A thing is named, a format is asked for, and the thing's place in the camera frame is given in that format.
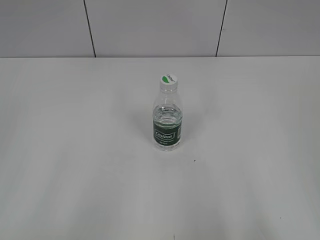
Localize clear green-label water bottle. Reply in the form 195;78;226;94
152;84;183;151

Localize white green bottle cap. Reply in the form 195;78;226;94
159;73;179;92

